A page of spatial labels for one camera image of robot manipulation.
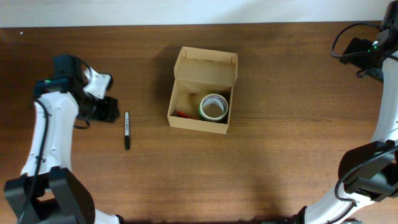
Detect black marker pen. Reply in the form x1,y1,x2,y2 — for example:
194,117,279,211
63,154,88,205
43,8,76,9
124,111,130,151

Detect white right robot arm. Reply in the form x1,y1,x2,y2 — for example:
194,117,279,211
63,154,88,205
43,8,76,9
285,1,397,223

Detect brown cardboard box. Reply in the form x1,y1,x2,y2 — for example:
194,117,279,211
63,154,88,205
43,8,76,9
167,47,238,134

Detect green tape roll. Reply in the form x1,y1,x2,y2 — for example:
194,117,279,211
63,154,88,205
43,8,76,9
198,104,211,121

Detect beige masking tape roll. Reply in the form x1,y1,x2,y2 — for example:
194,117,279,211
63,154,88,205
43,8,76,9
200,94,229,122

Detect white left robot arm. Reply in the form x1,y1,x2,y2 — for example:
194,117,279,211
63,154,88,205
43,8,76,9
4,54,124,224

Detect red utility knife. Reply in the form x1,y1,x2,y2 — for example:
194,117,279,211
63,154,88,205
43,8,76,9
177,111,195,119

